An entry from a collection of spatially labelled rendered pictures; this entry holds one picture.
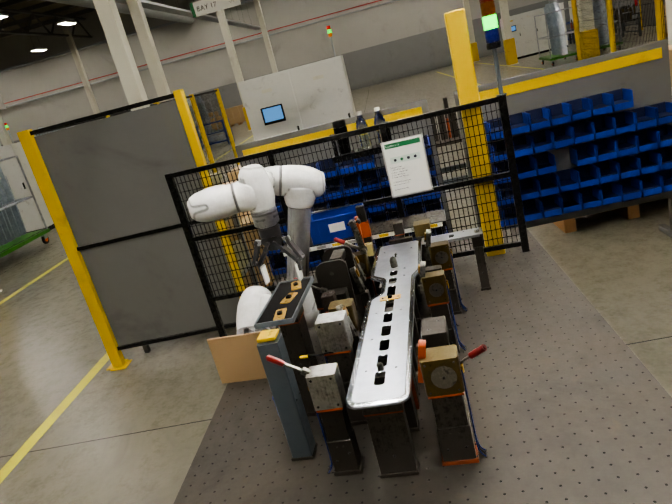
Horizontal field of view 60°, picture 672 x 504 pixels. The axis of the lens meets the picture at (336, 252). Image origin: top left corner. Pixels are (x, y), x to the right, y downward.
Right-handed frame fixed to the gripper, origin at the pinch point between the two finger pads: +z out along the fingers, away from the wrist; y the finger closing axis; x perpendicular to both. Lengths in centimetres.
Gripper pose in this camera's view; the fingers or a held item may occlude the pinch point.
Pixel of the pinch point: (283, 278)
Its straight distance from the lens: 207.3
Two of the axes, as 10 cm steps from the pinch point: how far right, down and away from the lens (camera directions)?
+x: 3.2, -3.7, 8.7
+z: 2.4, 9.2, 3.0
